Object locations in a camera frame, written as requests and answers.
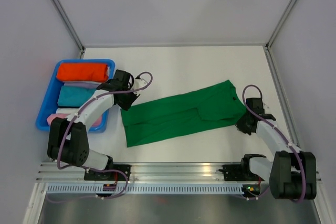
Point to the slotted cable duct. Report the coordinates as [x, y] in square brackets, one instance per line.
[229, 189]

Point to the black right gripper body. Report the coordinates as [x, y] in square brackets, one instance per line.
[241, 125]

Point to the green t-shirt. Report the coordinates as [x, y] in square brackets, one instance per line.
[184, 114]

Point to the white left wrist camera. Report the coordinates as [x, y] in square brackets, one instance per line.
[138, 86]

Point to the orange rolled t-shirt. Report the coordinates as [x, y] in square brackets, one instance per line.
[73, 72]

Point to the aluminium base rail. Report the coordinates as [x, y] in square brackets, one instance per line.
[151, 173]

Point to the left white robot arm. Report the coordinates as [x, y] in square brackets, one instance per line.
[68, 142]

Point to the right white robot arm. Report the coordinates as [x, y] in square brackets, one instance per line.
[292, 174]

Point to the aluminium frame post left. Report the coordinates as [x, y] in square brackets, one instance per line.
[68, 25]

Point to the aluminium frame post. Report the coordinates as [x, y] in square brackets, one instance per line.
[68, 25]
[284, 16]

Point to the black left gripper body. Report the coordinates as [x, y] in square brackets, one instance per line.
[128, 98]

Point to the blue plastic bin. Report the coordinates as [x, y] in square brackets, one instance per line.
[49, 104]

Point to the white rolled t-shirt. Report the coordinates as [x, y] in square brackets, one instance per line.
[66, 110]

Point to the teal rolled t-shirt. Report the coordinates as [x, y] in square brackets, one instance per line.
[74, 97]

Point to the lilac rolled t-shirt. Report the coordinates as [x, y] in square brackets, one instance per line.
[87, 85]

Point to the aluminium frame post right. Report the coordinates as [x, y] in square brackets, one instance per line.
[284, 16]

